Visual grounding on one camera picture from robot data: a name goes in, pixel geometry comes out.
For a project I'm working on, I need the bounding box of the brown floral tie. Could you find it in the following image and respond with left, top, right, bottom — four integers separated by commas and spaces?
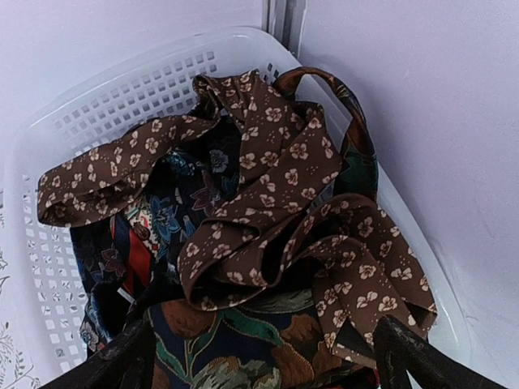
36, 69, 439, 360

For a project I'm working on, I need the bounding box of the navy blue floral tie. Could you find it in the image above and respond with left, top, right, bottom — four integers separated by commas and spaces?
71, 121, 241, 354

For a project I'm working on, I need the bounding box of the aluminium right corner post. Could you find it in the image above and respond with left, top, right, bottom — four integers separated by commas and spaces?
262, 0, 307, 58

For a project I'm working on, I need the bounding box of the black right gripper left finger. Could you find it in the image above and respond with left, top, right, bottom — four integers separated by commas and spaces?
44, 320, 155, 389

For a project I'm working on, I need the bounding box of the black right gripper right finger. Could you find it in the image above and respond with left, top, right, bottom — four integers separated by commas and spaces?
373, 316, 487, 388

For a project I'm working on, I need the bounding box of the white plastic basket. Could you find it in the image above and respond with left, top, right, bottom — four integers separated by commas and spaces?
5, 31, 470, 388

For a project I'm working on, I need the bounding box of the red blue striped tie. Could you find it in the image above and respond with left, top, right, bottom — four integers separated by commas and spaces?
110, 214, 152, 300

